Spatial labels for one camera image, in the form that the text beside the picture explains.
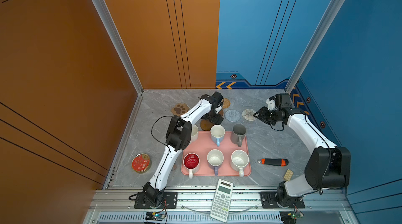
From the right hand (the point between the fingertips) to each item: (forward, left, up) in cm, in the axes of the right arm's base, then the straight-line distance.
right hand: (255, 115), depth 87 cm
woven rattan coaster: (+21, +14, -14) cm, 29 cm away
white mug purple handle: (-19, +23, -14) cm, 33 cm away
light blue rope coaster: (+10, +10, -14) cm, 20 cm away
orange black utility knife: (-22, -13, -13) cm, 28 cm away
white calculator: (-40, +21, -14) cm, 47 cm away
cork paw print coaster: (+16, +46, -13) cm, 51 cm away
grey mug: (-5, +9, -10) cm, 14 cm away
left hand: (+6, +23, -12) cm, 27 cm away
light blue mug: (-5, +21, -12) cm, 25 cm away
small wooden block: (-28, -14, -14) cm, 34 cm away
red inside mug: (-23, +36, -12) cm, 44 cm away
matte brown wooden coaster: (+3, +28, -13) cm, 31 cm away
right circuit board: (-45, -10, -16) cm, 49 cm away
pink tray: (-10, +29, -15) cm, 34 cm away
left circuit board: (-45, +52, -16) cm, 70 cm away
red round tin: (-22, +62, -11) cm, 67 cm away
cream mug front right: (-20, +10, -14) cm, 27 cm away
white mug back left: (-8, +34, -4) cm, 35 cm away
